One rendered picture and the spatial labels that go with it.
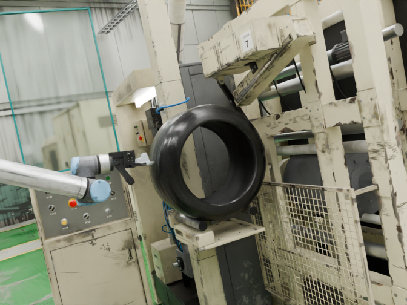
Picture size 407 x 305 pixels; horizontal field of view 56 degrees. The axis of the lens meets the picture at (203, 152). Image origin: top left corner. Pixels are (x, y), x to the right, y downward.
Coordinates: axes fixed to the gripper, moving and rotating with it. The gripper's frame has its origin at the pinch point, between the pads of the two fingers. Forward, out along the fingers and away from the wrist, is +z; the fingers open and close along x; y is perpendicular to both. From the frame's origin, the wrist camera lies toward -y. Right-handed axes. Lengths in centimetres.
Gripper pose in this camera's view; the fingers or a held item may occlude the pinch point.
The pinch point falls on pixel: (152, 163)
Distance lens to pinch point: 186.9
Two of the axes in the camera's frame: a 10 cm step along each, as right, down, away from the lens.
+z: 9.2, -0.9, 3.8
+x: -3.8, 0.3, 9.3
